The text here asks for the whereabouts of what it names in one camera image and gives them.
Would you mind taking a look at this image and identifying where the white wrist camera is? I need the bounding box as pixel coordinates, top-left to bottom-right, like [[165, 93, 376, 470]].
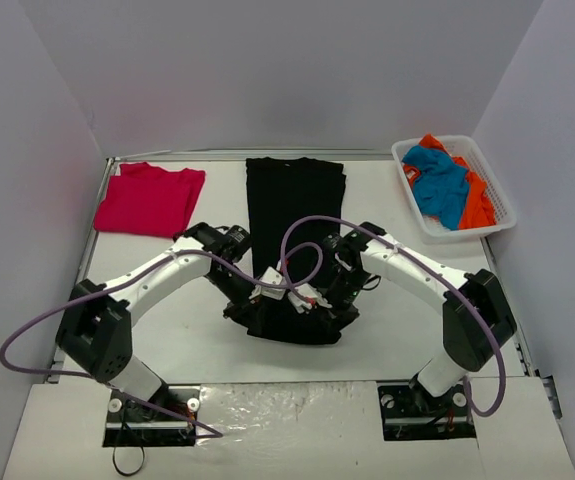
[[249, 267, 287, 301], [287, 284, 332, 314]]

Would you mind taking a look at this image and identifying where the red folded t-shirt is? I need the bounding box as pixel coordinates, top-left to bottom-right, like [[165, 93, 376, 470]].
[[93, 162, 206, 238]]

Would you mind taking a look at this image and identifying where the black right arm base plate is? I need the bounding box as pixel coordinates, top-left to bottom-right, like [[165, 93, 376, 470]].
[[377, 381, 476, 442]]

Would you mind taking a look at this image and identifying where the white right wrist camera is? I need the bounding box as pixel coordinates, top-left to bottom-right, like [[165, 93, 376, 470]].
[[287, 284, 332, 314]]

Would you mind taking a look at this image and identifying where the orange t-shirt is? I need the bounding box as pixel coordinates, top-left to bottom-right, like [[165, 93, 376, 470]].
[[417, 134, 496, 230]]

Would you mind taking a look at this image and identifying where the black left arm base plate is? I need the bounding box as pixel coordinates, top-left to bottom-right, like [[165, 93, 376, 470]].
[[102, 385, 200, 448]]

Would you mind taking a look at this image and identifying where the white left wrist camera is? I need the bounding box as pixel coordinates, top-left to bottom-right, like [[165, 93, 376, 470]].
[[249, 267, 287, 301]]

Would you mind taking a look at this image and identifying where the black t-shirt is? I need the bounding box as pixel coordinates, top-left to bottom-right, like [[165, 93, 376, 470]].
[[224, 158, 357, 345]]

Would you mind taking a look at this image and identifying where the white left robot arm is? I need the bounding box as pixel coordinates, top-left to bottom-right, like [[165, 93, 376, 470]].
[[56, 222, 252, 418]]

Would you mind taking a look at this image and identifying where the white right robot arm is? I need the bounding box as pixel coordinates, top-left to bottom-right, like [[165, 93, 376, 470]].
[[329, 217, 517, 417]]

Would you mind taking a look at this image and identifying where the white plastic basket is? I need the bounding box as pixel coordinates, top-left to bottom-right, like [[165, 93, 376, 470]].
[[391, 135, 516, 243]]

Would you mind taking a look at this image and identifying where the blue t-shirt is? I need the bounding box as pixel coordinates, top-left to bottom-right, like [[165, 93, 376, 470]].
[[402, 145, 470, 230]]

